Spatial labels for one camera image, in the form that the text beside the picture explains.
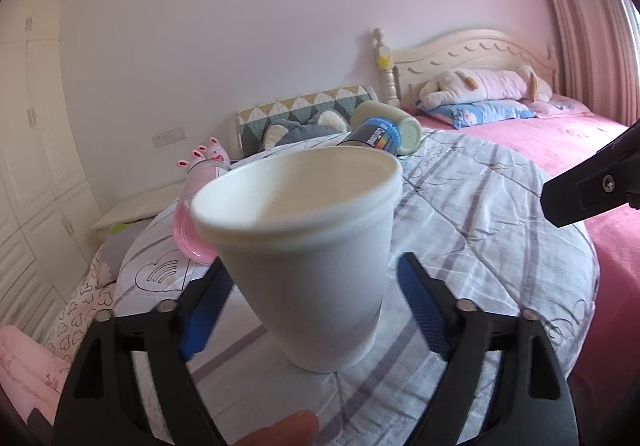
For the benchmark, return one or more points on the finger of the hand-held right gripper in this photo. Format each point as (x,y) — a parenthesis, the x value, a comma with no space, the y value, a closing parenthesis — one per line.
(590,191)

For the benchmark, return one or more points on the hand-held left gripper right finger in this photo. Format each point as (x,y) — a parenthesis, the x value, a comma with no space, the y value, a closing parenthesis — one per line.
(425,313)

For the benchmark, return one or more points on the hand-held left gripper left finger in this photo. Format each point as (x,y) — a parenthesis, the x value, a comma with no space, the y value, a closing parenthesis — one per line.
(205,316)

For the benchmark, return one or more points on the white foam cup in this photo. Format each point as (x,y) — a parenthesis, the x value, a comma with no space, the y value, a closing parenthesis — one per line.
(305,276)

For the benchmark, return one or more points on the person's left hand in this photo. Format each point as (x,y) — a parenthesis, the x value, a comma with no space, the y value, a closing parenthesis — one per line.
(285,432)

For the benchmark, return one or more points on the pink bed cover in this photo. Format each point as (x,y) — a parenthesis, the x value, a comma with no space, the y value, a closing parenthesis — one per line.
(550,146)

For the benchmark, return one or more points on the pink pillow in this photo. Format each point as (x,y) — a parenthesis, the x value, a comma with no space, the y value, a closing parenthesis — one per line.
(560,105)

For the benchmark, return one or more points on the striped grey quilt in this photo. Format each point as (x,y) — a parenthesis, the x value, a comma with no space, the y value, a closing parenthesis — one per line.
(475,206)

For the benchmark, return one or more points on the heart patterned sheet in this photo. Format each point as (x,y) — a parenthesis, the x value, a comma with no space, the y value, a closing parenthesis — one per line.
(85,306)

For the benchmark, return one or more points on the pink bottle with bunny lid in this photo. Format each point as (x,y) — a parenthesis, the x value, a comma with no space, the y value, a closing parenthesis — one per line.
(192,193)

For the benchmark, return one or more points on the small green object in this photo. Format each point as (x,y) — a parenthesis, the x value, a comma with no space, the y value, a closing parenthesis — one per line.
(118,228)

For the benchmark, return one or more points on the cream flat board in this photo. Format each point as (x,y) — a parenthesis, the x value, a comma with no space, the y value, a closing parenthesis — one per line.
(140,208)

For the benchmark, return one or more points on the blue pillow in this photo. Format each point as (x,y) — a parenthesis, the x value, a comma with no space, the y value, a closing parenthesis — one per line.
(475,112)

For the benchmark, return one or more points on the pink and white plush toy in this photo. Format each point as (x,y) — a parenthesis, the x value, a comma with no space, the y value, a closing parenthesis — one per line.
(475,84)

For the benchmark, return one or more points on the pink curtain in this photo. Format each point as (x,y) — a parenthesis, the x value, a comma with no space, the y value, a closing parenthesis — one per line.
(575,26)

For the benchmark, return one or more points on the cream bed headboard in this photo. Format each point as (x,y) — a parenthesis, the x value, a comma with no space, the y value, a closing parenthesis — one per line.
(475,51)

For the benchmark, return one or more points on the pink cloth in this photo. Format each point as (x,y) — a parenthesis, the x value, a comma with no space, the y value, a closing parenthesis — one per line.
(27,366)

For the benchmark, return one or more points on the grey plush toy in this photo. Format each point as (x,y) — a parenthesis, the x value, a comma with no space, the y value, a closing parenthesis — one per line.
(295,131)

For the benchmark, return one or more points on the triangle patterned cushion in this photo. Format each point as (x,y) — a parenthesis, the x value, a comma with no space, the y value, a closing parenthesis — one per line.
(300,104)

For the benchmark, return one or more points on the cream wardrobe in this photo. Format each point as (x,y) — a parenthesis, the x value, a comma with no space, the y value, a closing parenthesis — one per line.
(35,151)

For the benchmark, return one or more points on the white wall socket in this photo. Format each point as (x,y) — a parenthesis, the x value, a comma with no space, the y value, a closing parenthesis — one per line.
(172,137)

